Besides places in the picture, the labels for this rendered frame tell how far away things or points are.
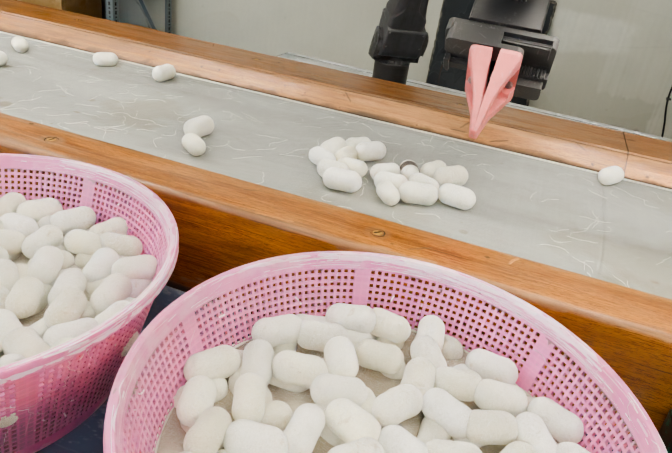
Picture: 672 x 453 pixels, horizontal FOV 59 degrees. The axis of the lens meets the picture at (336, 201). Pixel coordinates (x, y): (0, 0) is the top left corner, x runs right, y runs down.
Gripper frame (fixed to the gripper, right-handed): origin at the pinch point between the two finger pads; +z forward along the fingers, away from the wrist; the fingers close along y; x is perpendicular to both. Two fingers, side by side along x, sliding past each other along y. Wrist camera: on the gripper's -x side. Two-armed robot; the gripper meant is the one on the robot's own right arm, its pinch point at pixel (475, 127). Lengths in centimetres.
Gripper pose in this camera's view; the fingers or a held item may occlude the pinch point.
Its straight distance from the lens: 56.4
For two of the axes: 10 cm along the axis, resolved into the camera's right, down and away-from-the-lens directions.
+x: 1.2, 4.2, 9.0
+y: 9.3, 2.6, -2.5
